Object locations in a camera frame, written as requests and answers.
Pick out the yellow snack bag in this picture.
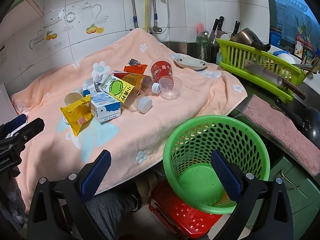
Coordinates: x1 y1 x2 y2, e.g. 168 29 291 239
60 95 93 137

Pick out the white paper cup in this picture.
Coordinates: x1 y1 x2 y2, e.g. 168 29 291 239
64 91 83 106

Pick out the blue white milk carton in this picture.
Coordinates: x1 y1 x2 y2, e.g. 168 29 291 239
91 92 121 123

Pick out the green label juice bottle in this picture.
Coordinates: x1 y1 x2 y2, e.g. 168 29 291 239
100 75 153 114

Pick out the red gold tea bottle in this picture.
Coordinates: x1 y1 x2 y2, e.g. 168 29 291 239
112 71 161 95

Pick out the orange foil wrapper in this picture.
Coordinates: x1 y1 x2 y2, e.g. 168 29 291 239
124 64 148 75

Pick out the silver foil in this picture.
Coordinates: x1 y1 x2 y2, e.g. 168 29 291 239
128 59 140 66

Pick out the red printed plastic cup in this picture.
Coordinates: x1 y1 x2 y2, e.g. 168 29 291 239
150 59 172 83

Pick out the white board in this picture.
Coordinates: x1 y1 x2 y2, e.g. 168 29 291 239
0 83 18 125

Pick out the green perforated plastic basket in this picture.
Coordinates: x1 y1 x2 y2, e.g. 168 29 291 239
163 115 270 215

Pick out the green cabinet door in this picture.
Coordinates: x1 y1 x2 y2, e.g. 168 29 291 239
269 157 319 239

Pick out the red plastic stool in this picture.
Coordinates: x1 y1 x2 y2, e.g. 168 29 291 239
149 180 222 239

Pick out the pink dish cloth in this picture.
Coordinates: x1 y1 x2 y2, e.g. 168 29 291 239
242 95 319 176

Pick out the peach floral towel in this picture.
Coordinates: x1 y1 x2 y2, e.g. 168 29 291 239
11 29 247 207

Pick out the cleaver knife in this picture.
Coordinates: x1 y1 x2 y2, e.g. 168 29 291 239
245 60 306 100

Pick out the clear plastic cup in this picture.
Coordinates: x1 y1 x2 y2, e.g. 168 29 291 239
159 76 182 100

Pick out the lime green dish rack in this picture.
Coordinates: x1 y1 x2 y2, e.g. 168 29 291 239
217 38 306 104

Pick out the white ceramic plate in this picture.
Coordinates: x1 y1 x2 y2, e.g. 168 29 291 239
170 53 208 71

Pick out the green utensil holder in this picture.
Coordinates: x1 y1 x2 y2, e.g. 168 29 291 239
196 36 213 62

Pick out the pink brush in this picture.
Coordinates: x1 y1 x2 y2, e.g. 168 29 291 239
196 23 204 36

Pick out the metal pot with handle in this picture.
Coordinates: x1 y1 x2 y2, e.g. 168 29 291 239
230 28 271 52

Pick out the black handled knife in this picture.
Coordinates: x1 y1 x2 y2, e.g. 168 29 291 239
209 16 225 42

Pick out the metal flexible hose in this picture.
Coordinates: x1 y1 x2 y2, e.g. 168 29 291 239
128 0 139 29

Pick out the yellow gas hose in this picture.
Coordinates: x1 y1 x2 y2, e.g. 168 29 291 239
144 0 154 33

